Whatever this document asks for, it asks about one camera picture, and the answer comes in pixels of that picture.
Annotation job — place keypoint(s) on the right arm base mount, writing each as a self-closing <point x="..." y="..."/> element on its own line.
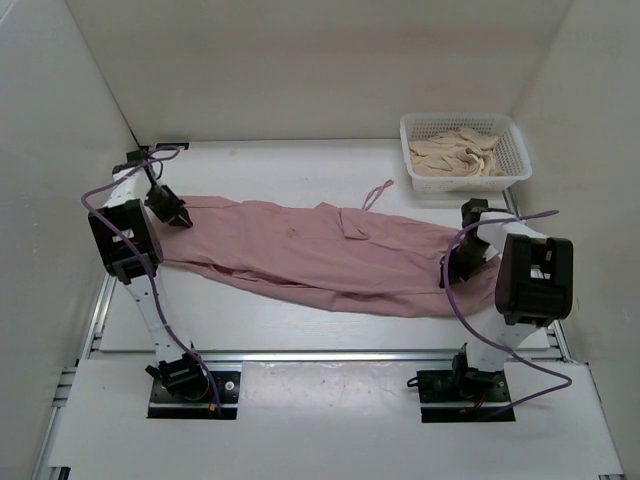
<point x="462" y="394"/>

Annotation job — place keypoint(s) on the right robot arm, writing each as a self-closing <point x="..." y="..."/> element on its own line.
<point x="534" y="287"/>

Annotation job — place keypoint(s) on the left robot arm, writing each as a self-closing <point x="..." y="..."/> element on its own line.
<point x="131" y="253"/>

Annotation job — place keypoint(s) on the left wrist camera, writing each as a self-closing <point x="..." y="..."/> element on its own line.
<point x="135" y="158"/>

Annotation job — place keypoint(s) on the pink trousers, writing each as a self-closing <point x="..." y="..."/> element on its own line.
<point x="326" y="257"/>

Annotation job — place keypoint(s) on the beige trousers in basket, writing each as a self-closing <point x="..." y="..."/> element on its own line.
<point x="456" y="153"/>

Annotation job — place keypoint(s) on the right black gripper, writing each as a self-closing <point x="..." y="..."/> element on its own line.
<point x="456" y="270"/>

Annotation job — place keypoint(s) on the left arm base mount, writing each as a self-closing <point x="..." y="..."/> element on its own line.
<point x="190" y="396"/>

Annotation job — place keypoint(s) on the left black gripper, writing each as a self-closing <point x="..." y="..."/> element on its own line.
<point x="177" y="206"/>

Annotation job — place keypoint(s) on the aluminium rail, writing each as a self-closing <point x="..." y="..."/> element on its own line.
<point x="330" y="356"/>

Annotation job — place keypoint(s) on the white plastic basket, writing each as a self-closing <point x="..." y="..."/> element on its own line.
<point x="512" y="157"/>

